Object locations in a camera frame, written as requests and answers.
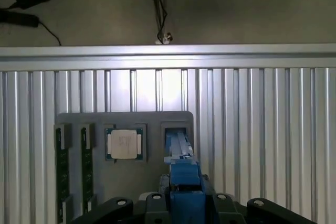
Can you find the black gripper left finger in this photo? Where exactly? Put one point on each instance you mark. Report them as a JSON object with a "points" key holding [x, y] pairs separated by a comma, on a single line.
{"points": [[155, 208]]}

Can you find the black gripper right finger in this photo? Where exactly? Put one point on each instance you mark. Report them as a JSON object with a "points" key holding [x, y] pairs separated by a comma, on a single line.
{"points": [[225, 208]]}

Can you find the grey parts rack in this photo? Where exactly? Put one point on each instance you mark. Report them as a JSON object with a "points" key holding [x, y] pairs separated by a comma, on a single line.
{"points": [[152, 166]]}

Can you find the CPU with silver lid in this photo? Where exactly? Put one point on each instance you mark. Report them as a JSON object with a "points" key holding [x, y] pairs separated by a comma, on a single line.
{"points": [[124, 144]]}

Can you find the green RAM stick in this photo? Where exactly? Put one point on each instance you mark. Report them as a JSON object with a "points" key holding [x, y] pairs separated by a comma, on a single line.
{"points": [[87, 163], [63, 163]]}

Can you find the long black power adapter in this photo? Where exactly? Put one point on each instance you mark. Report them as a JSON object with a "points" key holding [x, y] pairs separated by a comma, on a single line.
{"points": [[18, 19]]}

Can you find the aluminium table edge rail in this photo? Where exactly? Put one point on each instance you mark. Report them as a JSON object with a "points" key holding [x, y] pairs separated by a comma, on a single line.
{"points": [[168, 56]]}

